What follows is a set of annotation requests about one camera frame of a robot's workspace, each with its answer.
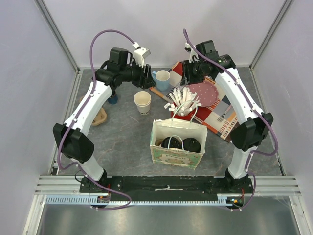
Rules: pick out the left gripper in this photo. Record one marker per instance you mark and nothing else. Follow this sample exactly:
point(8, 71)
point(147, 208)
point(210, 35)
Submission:
point(145, 80)

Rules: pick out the dark blue ceramic mug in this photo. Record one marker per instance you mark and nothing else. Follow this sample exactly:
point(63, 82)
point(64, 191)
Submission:
point(113, 99)

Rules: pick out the pink polka dot plate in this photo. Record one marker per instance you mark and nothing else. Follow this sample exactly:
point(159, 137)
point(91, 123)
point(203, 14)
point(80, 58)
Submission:
point(207, 93)

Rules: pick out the white stir sticks bundle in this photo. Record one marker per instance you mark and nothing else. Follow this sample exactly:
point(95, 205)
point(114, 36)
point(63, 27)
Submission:
point(184, 101)

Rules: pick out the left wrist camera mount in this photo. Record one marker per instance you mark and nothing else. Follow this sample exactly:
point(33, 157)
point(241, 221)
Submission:
point(140, 54)

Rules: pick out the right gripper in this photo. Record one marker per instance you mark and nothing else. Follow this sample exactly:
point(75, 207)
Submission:
point(187, 76)

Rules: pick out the light blue ceramic mug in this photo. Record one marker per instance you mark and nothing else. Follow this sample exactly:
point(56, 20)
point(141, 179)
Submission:
point(162, 79)

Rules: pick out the single cardboard cup carrier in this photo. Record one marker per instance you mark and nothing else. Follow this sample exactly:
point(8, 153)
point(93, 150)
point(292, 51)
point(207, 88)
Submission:
point(100, 118)

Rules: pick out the red cup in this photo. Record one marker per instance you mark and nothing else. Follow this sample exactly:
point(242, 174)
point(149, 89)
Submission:
point(177, 115)

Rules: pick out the aluminium frame rail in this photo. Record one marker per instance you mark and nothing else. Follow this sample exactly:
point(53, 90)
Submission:
point(56, 33)

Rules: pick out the green paper gift bag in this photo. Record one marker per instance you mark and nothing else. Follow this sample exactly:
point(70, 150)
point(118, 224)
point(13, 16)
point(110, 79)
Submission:
point(180, 129)

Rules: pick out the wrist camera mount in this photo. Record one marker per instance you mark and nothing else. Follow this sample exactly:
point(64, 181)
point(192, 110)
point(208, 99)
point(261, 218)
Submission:
point(193, 56)
point(140, 54)

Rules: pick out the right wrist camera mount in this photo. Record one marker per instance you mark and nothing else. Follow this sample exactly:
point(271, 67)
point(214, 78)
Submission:
point(193, 56)

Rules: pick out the colourful magazine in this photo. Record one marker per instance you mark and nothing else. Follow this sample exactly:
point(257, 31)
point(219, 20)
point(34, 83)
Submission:
point(205, 115)

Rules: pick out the metal fork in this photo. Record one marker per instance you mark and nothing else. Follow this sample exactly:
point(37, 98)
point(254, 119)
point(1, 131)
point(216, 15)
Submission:
point(221, 117)

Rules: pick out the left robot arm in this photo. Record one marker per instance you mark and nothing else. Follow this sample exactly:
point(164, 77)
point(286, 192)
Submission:
point(71, 137)

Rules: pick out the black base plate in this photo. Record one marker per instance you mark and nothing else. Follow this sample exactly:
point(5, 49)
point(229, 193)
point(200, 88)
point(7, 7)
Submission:
point(203, 184)

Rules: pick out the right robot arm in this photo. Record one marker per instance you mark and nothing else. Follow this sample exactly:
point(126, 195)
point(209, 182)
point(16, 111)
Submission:
point(254, 124)

